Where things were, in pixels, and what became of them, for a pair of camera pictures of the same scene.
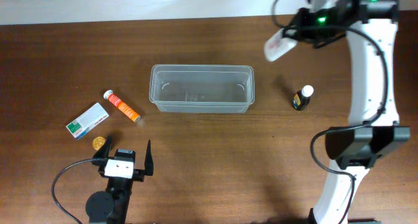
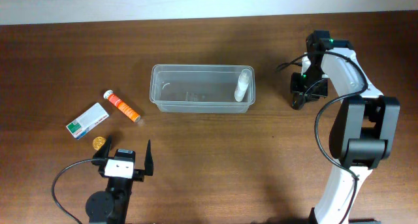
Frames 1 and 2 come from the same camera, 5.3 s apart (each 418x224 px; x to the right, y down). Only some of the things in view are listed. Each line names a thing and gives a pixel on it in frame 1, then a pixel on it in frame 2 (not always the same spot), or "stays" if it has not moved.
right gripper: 298,34 to 294,82
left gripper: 99,158 stays
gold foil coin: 98,142 stays
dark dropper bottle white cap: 302,98 stays
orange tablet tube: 121,106 stays
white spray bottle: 277,46 to 242,85
